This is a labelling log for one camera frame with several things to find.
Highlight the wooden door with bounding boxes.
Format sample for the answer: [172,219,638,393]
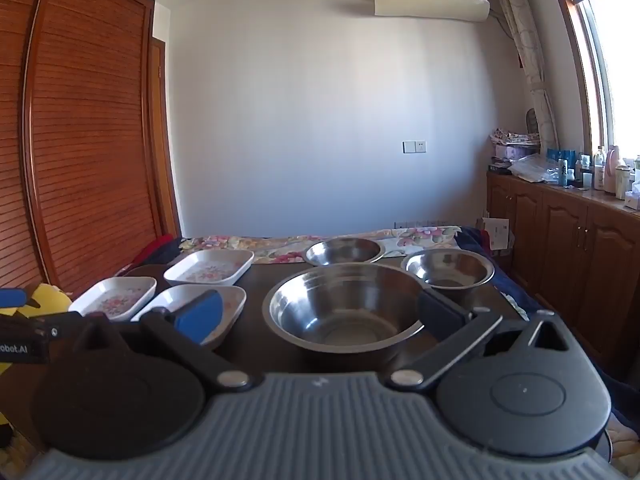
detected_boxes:
[149,35,182,239]

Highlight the wooden cabinet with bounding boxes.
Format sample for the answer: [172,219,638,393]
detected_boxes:
[486,170,640,376]

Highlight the white paper bag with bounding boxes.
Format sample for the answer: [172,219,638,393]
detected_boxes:
[481,216,511,251]

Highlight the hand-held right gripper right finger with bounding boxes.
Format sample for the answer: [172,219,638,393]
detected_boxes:
[384,290,577,390]

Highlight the small steel bowl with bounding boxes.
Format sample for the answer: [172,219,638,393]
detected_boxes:
[400,249,496,305]

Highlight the medium steel bowl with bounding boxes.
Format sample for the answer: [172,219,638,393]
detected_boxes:
[302,237,386,267]

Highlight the wall power strip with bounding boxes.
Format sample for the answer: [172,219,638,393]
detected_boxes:
[394,219,451,231]

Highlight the pink box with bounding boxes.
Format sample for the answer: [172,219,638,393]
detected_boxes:
[494,144,539,160]

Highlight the dark navy cloth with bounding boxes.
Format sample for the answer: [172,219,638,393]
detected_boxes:
[127,237,187,273]

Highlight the pink bottle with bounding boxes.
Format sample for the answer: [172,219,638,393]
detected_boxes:
[602,145,624,194]

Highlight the window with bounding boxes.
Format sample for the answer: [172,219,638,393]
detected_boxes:
[545,0,640,171]

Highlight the red cloth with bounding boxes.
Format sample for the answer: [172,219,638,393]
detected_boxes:
[130,234,173,267]

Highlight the wooden slatted wardrobe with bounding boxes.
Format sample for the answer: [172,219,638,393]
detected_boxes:
[0,0,173,296]

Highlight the large steel bowl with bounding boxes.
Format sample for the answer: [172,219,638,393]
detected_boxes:
[262,262,426,357]

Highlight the floral fabric bundle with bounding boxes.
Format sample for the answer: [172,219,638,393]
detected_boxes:
[490,129,542,147]

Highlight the white floral plate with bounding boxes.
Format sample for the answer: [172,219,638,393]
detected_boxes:
[68,276,157,322]
[131,285,247,352]
[164,250,255,287]

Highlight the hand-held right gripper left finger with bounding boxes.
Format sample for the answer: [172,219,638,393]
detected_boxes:
[75,290,253,395]

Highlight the floral bedspread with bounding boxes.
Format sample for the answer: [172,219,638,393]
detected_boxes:
[177,226,463,265]

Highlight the patterned curtain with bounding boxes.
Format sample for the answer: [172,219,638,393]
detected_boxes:
[489,0,560,150]

